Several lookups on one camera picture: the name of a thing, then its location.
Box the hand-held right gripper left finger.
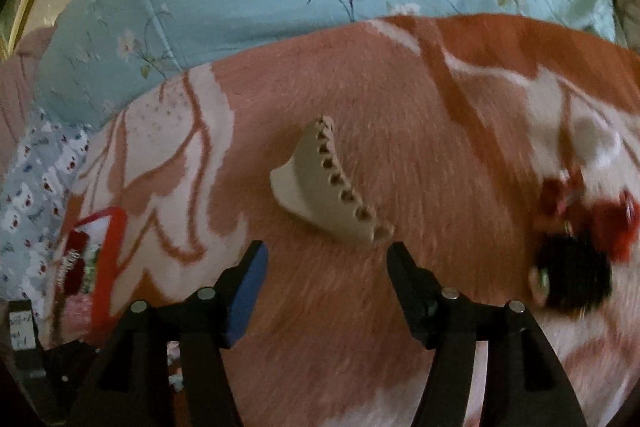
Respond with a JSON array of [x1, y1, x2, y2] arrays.
[[67, 239, 271, 427]]

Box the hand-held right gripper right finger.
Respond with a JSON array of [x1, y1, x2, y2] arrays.
[[386, 241, 588, 427]]

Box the red and black bow clip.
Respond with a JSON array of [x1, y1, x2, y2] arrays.
[[56, 229, 92, 298]]

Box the red and white box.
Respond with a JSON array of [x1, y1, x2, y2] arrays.
[[47, 206, 127, 340]]

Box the beige hair claw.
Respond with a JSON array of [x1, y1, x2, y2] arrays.
[[270, 115, 396, 244]]

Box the black beaded scrunchie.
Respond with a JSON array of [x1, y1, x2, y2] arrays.
[[529, 234, 614, 314]]

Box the orange and white blanket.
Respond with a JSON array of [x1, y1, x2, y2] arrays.
[[40, 12, 640, 427]]

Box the grey koala print pillow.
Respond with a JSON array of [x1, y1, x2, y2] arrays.
[[0, 107, 97, 305]]

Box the pink quilted cloth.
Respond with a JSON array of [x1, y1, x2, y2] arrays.
[[0, 26, 57, 162]]

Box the red flower hair tie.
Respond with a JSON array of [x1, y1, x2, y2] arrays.
[[594, 191, 640, 262]]

